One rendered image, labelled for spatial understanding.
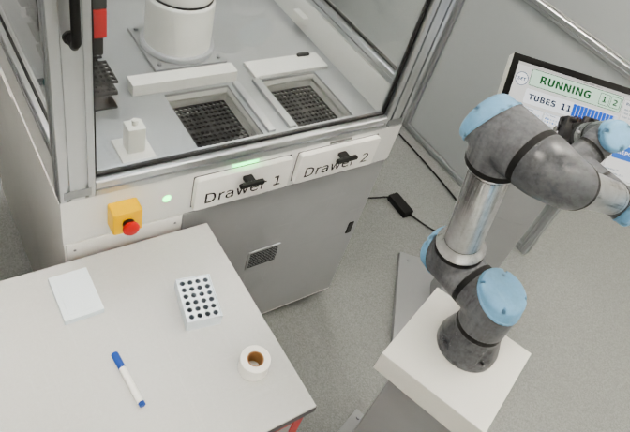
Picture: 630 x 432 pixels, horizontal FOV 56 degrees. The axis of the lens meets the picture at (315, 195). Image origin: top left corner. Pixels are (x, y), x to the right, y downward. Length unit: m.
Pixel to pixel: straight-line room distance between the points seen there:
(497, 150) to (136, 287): 0.90
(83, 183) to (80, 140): 0.13
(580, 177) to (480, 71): 2.06
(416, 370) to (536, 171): 0.60
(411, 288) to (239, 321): 1.31
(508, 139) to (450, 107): 2.21
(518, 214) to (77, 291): 1.50
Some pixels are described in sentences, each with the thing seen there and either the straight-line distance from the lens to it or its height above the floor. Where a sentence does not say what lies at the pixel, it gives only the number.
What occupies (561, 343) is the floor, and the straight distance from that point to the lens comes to 2.92.
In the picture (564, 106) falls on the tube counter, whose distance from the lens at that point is 2.00.
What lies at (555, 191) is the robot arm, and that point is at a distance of 1.09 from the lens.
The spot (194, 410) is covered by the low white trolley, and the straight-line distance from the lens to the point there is 1.36.
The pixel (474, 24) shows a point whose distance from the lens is 3.13.
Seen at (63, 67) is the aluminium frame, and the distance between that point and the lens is 1.20.
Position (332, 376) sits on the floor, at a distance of 2.35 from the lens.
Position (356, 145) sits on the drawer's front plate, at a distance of 1.77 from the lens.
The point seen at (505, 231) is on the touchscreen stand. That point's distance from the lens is 2.31.
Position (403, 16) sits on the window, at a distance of 1.60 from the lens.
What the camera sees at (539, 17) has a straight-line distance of 2.90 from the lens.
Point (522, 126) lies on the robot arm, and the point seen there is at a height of 1.46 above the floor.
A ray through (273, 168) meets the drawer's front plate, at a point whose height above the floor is 0.91.
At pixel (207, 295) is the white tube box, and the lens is 1.47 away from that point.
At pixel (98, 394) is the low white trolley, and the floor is 0.76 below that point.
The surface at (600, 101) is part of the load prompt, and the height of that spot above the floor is 1.15.
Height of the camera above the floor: 2.00
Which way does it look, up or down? 43 degrees down
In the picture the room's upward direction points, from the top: 19 degrees clockwise
